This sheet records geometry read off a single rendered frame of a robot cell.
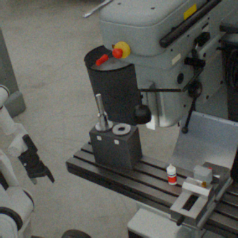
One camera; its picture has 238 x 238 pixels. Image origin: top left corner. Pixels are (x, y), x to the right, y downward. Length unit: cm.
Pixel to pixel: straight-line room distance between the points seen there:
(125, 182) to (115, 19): 97
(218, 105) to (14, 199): 106
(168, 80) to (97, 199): 197
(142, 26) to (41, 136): 295
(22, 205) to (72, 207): 149
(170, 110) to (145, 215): 63
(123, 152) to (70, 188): 150
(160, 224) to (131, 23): 105
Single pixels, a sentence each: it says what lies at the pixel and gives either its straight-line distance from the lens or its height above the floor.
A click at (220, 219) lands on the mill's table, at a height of 93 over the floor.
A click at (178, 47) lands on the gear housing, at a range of 193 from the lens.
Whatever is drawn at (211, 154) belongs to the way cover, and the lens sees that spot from 262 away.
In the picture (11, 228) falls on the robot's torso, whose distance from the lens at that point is 235.
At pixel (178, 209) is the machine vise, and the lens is 225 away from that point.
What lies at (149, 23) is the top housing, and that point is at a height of 186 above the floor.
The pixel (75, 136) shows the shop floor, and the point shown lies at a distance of 447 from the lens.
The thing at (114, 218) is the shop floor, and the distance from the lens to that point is 366.
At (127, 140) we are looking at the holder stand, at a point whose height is 111.
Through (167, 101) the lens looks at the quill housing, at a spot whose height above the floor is 146.
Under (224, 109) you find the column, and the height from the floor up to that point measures 114.
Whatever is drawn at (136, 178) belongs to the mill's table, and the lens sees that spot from 253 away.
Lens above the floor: 259
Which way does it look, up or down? 32 degrees down
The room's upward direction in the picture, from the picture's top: 11 degrees counter-clockwise
